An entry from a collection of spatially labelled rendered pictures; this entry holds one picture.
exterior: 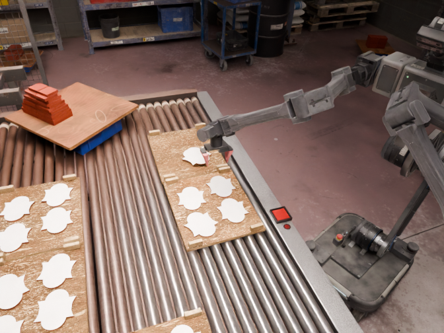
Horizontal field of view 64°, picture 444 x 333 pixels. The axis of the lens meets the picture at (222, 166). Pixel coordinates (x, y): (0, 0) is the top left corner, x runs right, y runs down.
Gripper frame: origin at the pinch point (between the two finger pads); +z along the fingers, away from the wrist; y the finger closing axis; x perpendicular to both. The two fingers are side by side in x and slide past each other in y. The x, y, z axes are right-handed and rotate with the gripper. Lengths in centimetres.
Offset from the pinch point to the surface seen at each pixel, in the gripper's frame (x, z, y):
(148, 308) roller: -49, 24, -44
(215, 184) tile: -0.4, 11.2, -1.1
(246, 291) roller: -54, 25, -9
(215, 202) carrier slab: -10.8, 14.2, -4.9
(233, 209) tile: -18.4, 14.8, 0.8
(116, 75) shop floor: 343, 38, -16
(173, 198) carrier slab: -2.5, 12.8, -22.5
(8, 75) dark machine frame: 137, -19, -99
